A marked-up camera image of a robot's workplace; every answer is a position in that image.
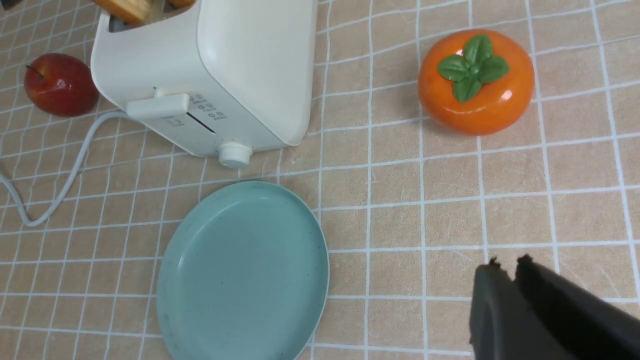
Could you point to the checkered orange tablecloth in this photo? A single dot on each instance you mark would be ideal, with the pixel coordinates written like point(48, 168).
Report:
point(408, 209)

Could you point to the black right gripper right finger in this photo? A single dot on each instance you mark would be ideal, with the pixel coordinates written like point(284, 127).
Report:
point(583, 324)

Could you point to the red apple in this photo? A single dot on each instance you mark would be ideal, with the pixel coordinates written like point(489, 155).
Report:
point(60, 85)

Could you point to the light blue plate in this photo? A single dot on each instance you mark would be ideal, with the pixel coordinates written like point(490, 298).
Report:
point(245, 276)

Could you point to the toast slice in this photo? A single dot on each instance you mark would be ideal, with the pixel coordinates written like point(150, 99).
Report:
point(133, 12)
point(180, 4)

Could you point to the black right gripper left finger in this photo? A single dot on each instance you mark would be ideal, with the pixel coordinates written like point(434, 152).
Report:
point(503, 325)

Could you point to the white two-slot toaster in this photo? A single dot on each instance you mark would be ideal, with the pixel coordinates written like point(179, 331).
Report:
point(225, 78)

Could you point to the orange persimmon with green leaf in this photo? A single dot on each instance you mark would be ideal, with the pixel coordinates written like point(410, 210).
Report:
point(476, 82)

